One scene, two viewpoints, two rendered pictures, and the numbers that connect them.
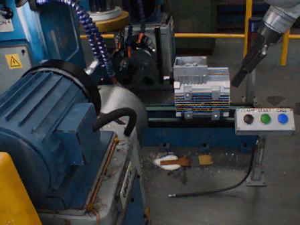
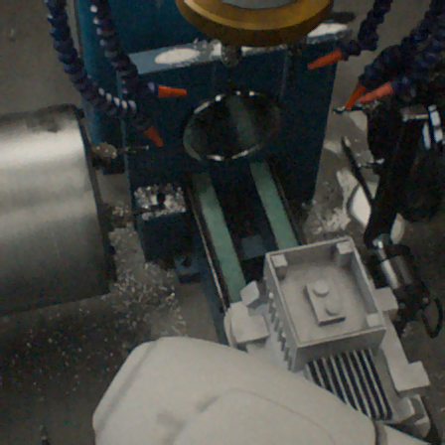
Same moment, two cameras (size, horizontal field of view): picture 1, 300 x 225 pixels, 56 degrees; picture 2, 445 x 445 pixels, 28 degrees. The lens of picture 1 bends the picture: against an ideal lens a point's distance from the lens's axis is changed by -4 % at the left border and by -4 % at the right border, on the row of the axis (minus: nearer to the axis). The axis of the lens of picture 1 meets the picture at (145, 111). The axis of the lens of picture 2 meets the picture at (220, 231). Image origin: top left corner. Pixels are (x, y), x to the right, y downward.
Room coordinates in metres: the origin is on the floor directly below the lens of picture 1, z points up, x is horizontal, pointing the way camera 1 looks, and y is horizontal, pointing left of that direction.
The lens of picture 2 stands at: (0.65, -0.57, 1.98)
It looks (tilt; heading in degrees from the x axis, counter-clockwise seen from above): 55 degrees down; 60
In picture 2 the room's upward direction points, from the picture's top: 3 degrees clockwise
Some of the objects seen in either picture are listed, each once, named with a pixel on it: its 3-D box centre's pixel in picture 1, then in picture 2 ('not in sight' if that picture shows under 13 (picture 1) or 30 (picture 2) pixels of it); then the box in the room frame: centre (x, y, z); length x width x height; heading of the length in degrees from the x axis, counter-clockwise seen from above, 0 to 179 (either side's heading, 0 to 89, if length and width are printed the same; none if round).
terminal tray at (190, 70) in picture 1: (191, 70); (321, 306); (1.01, -0.19, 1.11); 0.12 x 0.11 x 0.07; 77
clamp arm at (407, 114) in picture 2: (160, 55); (392, 184); (1.17, -0.09, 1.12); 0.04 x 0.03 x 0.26; 77
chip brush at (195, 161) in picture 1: (186, 161); not in sight; (0.85, -0.13, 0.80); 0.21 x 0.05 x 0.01; 85
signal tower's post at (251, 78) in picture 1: (252, 62); not in sight; (1.24, -0.53, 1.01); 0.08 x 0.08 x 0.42; 77
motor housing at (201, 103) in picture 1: (201, 92); (322, 374); (1.00, -0.23, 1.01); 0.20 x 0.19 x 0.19; 77
